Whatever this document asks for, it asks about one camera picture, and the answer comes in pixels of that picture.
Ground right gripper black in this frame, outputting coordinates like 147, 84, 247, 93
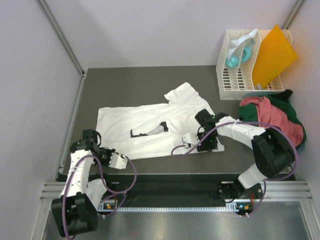
193, 130, 218, 152

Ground white printed t shirt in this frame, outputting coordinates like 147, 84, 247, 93
96, 82, 214, 160

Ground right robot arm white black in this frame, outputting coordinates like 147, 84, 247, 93
195, 109, 297, 199

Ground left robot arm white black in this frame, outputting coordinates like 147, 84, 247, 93
51, 129, 116, 237

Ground green t shirt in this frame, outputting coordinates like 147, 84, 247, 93
237, 89, 307, 148

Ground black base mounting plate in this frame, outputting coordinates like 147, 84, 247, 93
87, 173, 263, 201

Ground white plastic file organizer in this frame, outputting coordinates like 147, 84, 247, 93
216, 29, 285, 100

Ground pink t shirt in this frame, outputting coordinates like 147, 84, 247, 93
239, 96, 305, 147

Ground teal white headphones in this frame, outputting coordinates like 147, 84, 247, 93
225, 28, 258, 69

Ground orange plastic folder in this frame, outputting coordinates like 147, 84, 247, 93
252, 24, 298, 90

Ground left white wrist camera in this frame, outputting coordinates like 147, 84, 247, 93
108, 152, 128, 170

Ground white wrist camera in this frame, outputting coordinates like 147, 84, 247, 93
181, 133, 199, 149
108, 152, 128, 170

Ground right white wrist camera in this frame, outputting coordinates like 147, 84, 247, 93
181, 133, 199, 149

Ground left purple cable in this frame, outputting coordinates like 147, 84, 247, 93
61, 154, 138, 240

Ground purple cable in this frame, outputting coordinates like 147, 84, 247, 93
61, 154, 138, 240
171, 121, 300, 218

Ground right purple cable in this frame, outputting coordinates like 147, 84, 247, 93
171, 121, 300, 218

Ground grey slotted cable duct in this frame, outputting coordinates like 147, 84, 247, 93
97, 201, 255, 213

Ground aluminium frame rail front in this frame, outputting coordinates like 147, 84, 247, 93
40, 181, 313, 202

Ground aluminium corner post left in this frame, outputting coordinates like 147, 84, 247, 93
34, 0, 87, 76

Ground aluminium corner post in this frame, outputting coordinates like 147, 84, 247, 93
281, 0, 306, 30
34, 0, 87, 76

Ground aluminium corner post right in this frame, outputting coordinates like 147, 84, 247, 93
281, 0, 306, 30

